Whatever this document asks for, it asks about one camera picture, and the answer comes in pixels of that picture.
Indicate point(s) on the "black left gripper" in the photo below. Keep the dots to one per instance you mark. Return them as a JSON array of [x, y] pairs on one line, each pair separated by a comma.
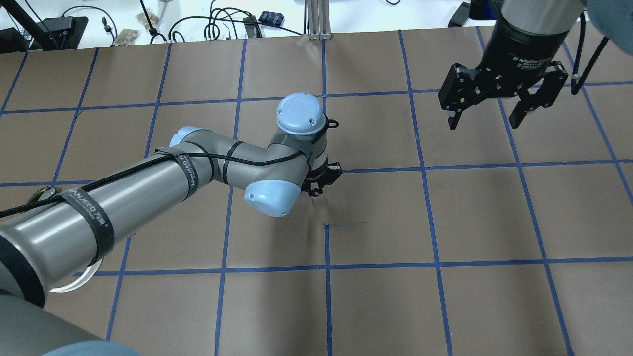
[[316, 188]]

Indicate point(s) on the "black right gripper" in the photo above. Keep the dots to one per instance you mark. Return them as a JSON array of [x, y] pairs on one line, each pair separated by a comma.
[[519, 55]]

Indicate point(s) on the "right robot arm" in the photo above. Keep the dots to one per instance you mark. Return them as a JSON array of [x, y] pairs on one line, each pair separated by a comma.
[[613, 18]]

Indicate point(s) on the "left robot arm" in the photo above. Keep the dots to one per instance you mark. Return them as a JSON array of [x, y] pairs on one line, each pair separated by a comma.
[[422, 247]]

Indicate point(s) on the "black power adapter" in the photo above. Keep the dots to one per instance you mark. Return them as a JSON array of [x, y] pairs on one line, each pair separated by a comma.
[[461, 16]]

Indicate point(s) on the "green curved brake shoe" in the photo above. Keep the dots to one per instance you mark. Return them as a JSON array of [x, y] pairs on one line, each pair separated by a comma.
[[42, 194]]

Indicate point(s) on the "aluminium frame post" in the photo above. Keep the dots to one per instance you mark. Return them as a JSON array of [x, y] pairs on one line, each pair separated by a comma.
[[318, 20]]

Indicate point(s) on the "white curved plastic bracket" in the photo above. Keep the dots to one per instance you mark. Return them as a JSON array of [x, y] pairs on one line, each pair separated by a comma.
[[83, 279]]

